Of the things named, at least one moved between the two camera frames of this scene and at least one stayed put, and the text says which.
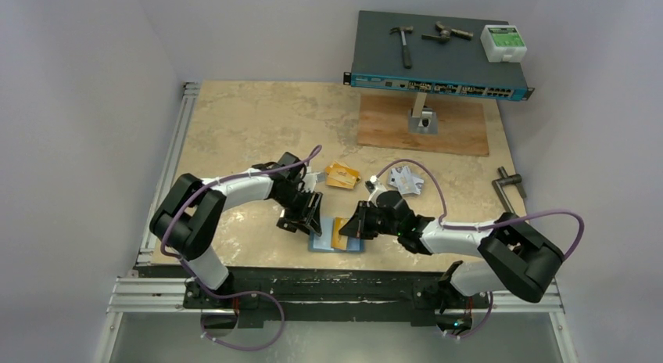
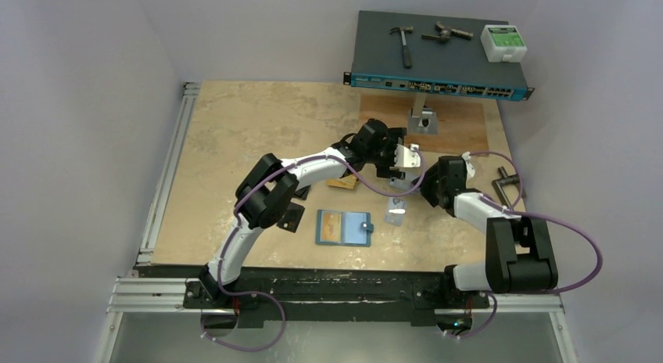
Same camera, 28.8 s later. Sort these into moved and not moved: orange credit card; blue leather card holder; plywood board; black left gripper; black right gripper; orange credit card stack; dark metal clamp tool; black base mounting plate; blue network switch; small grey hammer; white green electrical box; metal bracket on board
Moved: orange credit card; blue leather card holder; black left gripper; black right gripper
Not moved: plywood board; white green electrical box; metal bracket on board; orange credit card stack; small grey hammer; blue network switch; dark metal clamp tool; black base mounting plate
